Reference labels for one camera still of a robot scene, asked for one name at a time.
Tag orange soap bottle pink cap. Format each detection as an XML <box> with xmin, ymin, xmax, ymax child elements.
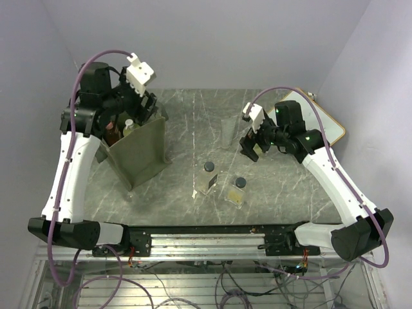
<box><xmin>104</xmin><ymin>121</ymin><xmax>121</xmax><ymax>147</ymax></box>

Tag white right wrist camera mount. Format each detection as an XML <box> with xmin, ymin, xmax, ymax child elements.
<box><xmin>242</xmin><ymin>102</ymin><xmax>265</xmax><ymax>133</ymax></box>

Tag green canvas bag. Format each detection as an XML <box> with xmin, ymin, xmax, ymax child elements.
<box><xmin>95</xmin><ymin>103</ymin><xmax>171</xmax><ymax>191</ymax></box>

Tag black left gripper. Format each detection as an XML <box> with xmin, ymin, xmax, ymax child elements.
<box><xmin>103</xmin><ymin>66</ymin><xmax>159</xmax><ymax>124</ymax></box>

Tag grey squeeze tube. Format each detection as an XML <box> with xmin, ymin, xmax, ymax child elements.
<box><xmin>220</xmin><ymin>116</ymin><xmax>238</xmax><ymax>149</ymax></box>

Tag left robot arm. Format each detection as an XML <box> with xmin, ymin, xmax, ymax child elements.
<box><xmin>28</xmin><ymin>57</ymin><xmax>157</xmax><ymax>256</ymax></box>

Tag yellow-green lotion bottle white cap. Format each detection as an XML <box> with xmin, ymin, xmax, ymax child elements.
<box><xmin>122</xmin><ymin>118</ymin><xmax>140</xmax><ymax>137</ymax></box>

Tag clear square bottle yellow contents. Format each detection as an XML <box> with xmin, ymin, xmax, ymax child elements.
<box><xmin>224</xmin><ymin>176</ymin><xmax>247</xmax><ymax>209</ymax></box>

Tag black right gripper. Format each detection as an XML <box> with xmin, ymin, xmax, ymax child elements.
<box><xmin>239</xmin><ymin>113</ymin><xmax>288</xmax><ymax>162</ymax></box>

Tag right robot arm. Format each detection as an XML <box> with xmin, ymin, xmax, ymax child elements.
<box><xmin>239</xmin><ymin>100</ymin><xmax>393</xmax><ymax>261</ymax></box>

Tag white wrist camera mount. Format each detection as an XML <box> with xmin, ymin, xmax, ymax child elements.
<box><xmin>242</xmin><ymin>102</ymin><xmax>265</xmax><ymax>133</ymax></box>
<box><xmin>126</xmin><ymin>53</ymin><xmax>156</xmax><ymax>97</ymax></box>

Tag loose cables under table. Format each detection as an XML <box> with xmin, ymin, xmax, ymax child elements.
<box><xmin>128</xmin><ymin>250</ymin><xmax>355</xmax><ymax>309</ymax></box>

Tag aluminium rail frame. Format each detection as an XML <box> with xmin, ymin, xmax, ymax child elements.
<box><xmin>35</xmin><ymin>225</ymin><xmax>364</xmax><ymax>261</ymax></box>

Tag clear square bottle black label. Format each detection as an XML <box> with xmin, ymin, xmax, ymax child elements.
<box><xmin>196</xmin><ymin>161</ymin><xmax>219</xmax><ymax>194</ymax></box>

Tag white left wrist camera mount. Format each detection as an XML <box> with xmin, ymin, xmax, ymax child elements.
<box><xmin>126</xmin><ymin>53</ymin><xmax>156</xmax><ymax>97</ymax></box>

